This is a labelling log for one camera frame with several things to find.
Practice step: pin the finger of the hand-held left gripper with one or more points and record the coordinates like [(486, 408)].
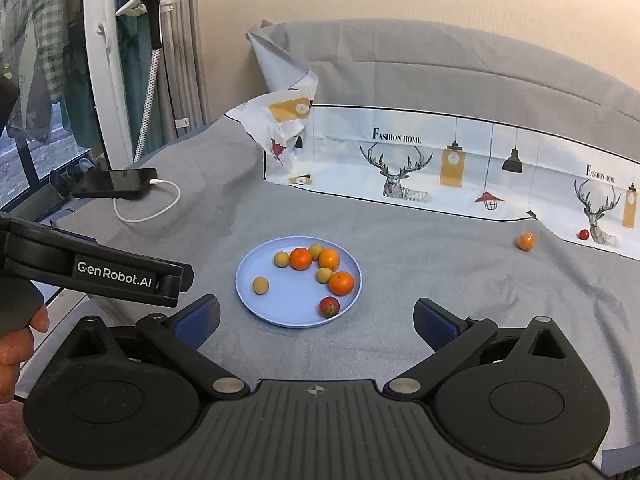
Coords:
[(175, 282)]

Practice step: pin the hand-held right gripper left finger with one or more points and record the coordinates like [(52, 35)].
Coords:
[(197, 322)]

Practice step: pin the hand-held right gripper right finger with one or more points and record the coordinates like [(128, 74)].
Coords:
[(435, 325)]

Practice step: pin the yellow longan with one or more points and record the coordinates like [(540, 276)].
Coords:
[(260, 285), (281, 259), (324, 275), (315, 250)]

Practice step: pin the light blue plate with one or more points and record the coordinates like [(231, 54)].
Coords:
[(280, 305)]

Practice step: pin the large orange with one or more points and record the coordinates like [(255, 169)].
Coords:
[(341, 282)]

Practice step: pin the red apple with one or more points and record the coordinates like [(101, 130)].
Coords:
[(329, 306)]

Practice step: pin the small orange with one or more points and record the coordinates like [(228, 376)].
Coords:
[(300, 258), (329, 259)]

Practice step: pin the person's left hand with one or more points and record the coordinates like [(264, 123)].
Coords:
[(12, 360)]

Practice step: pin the dark cloth bundle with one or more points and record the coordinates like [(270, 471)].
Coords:
[(62, 180)]

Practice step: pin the black smartphone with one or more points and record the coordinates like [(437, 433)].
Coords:
[(115, 182)]

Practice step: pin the plastic-wrapped orange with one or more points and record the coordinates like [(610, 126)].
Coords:
[(525, 241)]

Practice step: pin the garment steamer on stand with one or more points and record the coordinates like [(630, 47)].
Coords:
[(131, 85)]

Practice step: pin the white deer-print cloth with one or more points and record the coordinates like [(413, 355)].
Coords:
[(340, 160)]

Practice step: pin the checkered shirt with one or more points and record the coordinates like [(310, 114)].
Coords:
[(45, 50)]

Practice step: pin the grey curtain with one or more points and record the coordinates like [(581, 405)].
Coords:
[(187, 60)]

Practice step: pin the white door frame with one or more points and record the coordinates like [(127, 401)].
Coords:
[(102, 60)]

